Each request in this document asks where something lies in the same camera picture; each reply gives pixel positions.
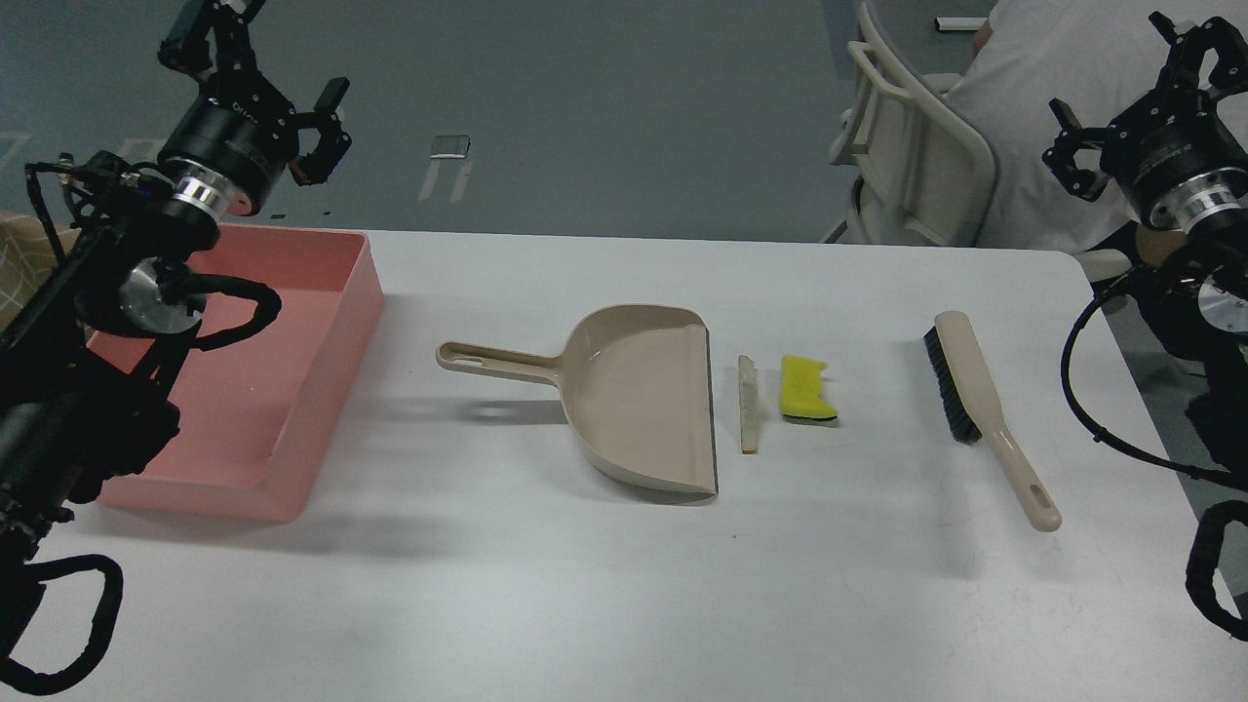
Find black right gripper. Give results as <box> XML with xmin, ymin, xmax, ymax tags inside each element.
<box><xmin>1042</xmin><ymin>12</ymin><xmax>1248</xmax><ymax>234</ymax></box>

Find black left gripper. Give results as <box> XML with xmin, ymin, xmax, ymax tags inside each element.
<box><xmin>158</xmin><ymin>1</ymin><xmax>352</xmax><ymax>216</ymax></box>

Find beige brush black bristles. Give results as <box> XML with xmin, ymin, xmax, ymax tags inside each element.
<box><xmin>924</xmin><ymin>310</ymin><xmax>1065</xmax><ymax>532</ymax></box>

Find yellow sponge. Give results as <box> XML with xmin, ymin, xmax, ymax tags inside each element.
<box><xmin>778</xmin><ymin>355</ymin><xmax>839</xmax><ymax>422</ymax></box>

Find beige plastic dustpan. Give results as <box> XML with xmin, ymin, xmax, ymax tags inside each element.
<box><xmin>434</xmin><ymin>305</ymin><xmax>719</xmax><ymax>498</ymax></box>

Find white bread slice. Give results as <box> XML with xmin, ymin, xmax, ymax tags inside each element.
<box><xmin>738</xmin><ymin>355</ymin><xmax>761</xmax><ymax>456</ymax></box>

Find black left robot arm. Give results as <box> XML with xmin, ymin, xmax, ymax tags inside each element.
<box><xmin>1</xmin><ymin>1</ymin><xmax>352</xmax><ymax>696</ymax></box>

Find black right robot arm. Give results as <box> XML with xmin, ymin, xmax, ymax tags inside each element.
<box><xmin>1042</xmin><ymin>12</ymin><xmax>1246</xmax><ymax>492</ymax></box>

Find pink plastic bin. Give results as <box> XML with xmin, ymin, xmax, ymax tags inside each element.
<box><xmin>99</xmin><ymin>225</ymin><xmax>384</xmax><ymax>523</ymax></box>

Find person in white shirt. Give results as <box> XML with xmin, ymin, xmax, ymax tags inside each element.
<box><xmin>948</xmin><ymin>1</ymin><xmax>1247</xmax><ymax>257</ymax></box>

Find metal floor plate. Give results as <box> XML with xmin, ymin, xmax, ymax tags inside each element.
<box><xmin>429</xmin><ymin>135</ymin><xmax>472</xmax><ymax>160</ymax></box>

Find white furniture base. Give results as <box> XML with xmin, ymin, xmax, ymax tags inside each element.
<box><xmin>934</xmin><ymin>15</ymin><xmax>988</xmax><ymax>34</ymax></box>

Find white office chair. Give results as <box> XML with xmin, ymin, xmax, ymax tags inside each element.
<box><xmin>829</xmin><ymin>0</ymin><xmax>1132</xmax><ymax>284</ymax></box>

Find beige checked cloth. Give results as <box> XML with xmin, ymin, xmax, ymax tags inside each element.
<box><xmin>1</xmin><ymin>210</ymin><xmax>57</xmax><ymax>332</ymax></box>

